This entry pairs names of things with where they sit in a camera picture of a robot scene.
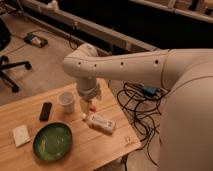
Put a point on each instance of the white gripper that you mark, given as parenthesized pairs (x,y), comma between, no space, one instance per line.
(87,88)

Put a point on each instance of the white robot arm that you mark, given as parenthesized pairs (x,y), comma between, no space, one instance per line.
(186,130)

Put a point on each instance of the green ceramic bowl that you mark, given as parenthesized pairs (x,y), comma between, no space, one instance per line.
(52,142)

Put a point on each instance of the white plastic bottle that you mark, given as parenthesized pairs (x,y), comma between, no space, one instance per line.
(99,123)

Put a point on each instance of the black remote control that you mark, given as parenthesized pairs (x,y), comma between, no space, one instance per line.
(45,112)

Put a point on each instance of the blue power adapter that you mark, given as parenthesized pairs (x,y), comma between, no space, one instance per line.
(149,91)

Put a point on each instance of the white folded cloth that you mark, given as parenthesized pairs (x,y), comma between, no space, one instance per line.
(21,135)

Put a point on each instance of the green box on floor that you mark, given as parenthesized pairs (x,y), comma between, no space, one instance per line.
(35,40)

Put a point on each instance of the black office chair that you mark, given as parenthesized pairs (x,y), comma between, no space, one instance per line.
(5,38)

